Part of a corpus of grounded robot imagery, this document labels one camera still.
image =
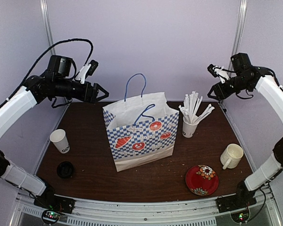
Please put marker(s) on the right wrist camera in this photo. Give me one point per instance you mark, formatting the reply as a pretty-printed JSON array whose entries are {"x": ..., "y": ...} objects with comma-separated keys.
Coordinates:
[{"x": 218, "y": 72}]

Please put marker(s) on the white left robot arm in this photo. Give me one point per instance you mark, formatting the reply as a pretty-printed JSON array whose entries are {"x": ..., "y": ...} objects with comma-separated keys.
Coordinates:
[{"x": 52, "y": 83}]

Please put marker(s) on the black plastic lid stack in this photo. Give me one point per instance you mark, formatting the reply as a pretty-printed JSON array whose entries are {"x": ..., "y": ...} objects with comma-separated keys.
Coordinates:
[{"x": 65, "y": 170}]

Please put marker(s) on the blue checkered paper bag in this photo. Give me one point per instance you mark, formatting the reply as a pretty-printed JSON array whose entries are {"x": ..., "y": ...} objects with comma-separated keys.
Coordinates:
[{"x": 140, "y": 129}]

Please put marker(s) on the red floral plate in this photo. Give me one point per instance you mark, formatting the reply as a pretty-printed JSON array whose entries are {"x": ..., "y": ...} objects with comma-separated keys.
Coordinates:
[{"x": 202, "y": 180}]

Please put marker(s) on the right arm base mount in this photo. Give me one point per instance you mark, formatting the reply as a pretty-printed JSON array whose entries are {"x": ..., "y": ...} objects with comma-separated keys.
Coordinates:
[{"x": 241, "y": 199}]

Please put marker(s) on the aluminium front rail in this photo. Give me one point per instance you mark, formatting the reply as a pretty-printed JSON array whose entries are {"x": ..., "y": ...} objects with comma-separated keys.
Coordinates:
[{"x": 199, "y": 212}]

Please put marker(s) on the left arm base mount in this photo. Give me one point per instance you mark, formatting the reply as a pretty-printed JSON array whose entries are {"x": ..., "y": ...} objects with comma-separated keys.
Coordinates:
[{"x": 50, "y": 201}]

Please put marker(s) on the white paper cup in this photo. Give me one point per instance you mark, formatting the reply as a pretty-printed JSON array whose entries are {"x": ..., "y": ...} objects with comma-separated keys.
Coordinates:
[{"x": 60, "y": 141}]

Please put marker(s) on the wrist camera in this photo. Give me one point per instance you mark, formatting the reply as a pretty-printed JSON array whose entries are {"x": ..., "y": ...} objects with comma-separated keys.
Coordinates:
[
  {"x": 86, "y": 70},
  {"x": 218, "y": 72}
]

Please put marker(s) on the cream ceramic mug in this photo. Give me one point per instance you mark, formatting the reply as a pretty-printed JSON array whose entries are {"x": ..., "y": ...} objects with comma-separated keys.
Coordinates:
[{"x": 231, "y": 156}]

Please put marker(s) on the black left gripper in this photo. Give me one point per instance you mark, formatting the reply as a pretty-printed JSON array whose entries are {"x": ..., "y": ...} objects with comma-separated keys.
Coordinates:
[{"x": 91, "y": 97}]

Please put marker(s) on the white cup holding straws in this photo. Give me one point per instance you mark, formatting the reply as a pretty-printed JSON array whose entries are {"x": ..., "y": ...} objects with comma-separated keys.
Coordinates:
[{"x": 188, "y": 129}]

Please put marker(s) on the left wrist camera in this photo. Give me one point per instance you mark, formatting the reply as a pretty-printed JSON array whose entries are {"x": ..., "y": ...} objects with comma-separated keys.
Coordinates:
[{"x": 86, "y": 70}]

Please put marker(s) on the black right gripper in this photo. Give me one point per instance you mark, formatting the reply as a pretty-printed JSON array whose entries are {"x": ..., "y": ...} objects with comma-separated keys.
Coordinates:
[{"x": 220, "y": 90}]

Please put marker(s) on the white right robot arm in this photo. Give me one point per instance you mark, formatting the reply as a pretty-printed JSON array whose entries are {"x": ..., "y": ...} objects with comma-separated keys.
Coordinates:
[{"x": 252, "y": 78}]

